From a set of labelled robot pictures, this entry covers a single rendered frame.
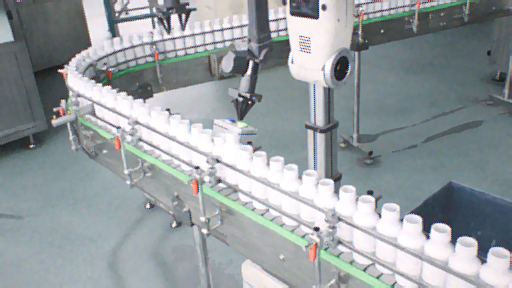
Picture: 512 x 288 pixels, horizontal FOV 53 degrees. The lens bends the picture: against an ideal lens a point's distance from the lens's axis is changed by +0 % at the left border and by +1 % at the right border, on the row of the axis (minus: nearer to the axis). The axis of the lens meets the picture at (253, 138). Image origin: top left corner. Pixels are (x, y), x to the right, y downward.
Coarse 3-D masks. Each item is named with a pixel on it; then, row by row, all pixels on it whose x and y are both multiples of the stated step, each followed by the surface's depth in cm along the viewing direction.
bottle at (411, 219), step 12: (408, 216) 109; (408, 228) 107; (420, 228) 107; (408, 240) 108; (420, 240) 108; (396, 252) 112; (420, 252) 108; (396, 264) 113; (408, 264) 109; (420, 264) 110; (396, 276) 114; (420, 276) 111
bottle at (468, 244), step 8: (464, 240) 101; (472, 240) 101; (456, 248) 101; (464, 248) 99; (472, 248) 98; (456, 256) 101; (464, 256) 99; (472, 256) 99; (448, 264) 103; (456, 264) 100; (464, 264) 100; (472, 264) 99; (480, 264) 100; (464, 272) 99; (472, 272) 99; (448, 280) 103; (456, 280) 101
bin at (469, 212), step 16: (448, 192) 162; (464, 192) 159; (480, 192) 155; (416, 208) 149; (432, 208) 157; (448, 208) 165; (464, 208) 161; (480, 208) 156; (496, 208) 153; (432, 224) 160; (448, 224) 167; (464, 224) 163; (480, 224) 158; (496, 224) 154; (480, 240) 160; (496, 240) 156
